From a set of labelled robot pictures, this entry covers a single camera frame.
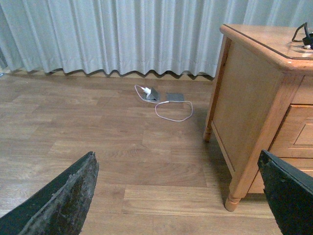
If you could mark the white floor charger adapter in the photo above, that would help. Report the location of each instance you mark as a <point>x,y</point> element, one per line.
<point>146,90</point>

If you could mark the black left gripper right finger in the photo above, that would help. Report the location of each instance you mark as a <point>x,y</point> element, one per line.
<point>292,211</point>

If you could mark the open metal floor socket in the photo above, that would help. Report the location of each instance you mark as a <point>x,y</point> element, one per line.
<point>154,96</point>

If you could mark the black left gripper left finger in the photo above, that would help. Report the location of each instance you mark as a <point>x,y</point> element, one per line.
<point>60,207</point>

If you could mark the closed metal floor socket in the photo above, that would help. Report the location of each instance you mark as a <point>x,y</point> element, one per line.
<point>176,97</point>

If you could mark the wooden nightstand cabinet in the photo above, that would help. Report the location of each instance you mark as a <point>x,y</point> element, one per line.
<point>261,71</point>

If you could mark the upper wooden drawer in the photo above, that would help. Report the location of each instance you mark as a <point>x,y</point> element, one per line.
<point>294,138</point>

